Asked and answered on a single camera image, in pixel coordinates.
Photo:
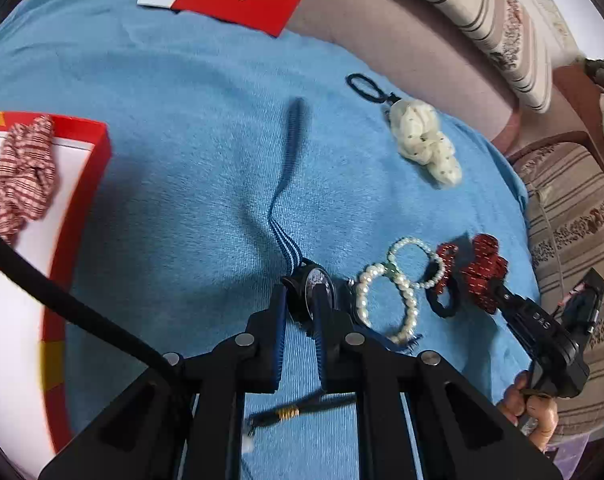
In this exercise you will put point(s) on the dark red scrunchie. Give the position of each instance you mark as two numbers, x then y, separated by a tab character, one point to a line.
481	270

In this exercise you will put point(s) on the blue blanket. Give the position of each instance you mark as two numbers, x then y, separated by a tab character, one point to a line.
182	175

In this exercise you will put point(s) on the red white striped scrunchie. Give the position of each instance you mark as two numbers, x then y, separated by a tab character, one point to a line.
19	185

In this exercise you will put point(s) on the mauve sofa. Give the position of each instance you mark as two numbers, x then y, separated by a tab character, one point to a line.
411	45

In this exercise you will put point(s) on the person's right hand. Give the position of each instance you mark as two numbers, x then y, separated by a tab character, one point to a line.
529	412

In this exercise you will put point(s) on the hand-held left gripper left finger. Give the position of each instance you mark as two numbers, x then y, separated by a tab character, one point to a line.
277	342

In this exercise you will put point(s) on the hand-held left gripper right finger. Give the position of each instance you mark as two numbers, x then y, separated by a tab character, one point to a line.
322	345

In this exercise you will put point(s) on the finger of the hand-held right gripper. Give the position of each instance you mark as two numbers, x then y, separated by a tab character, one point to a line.
512	305
589	305

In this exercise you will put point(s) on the red box with white lining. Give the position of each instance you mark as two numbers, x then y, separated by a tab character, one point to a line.
77	200

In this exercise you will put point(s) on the cream dotted scrunchie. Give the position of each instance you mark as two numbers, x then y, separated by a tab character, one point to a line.
424	142

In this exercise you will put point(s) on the brown striped patterned seat cushion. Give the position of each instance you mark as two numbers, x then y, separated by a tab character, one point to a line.
571	210

